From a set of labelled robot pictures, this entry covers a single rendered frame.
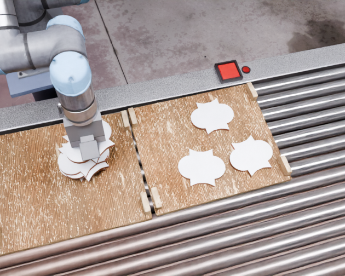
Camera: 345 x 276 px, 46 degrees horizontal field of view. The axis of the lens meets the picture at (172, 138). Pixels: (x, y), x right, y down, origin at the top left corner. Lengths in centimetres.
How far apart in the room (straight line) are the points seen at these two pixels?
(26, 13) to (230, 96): 67
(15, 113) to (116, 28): 153
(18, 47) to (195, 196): 60
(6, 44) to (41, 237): 51
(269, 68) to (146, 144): 52
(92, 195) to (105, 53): 158
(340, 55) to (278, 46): 125
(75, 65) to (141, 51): 184
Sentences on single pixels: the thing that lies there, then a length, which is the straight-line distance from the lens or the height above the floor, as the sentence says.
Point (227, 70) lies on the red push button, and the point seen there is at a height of 93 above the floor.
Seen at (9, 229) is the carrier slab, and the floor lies 94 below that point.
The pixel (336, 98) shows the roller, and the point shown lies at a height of 92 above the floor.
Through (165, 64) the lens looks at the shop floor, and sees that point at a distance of 256.
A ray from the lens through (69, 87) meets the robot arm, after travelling 79.
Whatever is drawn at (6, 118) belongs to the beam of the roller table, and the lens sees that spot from 134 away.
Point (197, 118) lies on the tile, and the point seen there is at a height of 95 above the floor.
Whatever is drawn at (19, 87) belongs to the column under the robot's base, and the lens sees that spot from 145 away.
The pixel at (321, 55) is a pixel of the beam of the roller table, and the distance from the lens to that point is 155.
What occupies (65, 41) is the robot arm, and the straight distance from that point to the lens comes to 86.
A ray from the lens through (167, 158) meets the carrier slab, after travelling 118.
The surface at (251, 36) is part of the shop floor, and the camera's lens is 280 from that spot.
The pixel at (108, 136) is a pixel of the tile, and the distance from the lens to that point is 105.
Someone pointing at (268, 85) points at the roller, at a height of 92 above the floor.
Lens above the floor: 201
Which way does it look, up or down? 62 degrees down
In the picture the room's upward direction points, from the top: 7 degrees clockwise
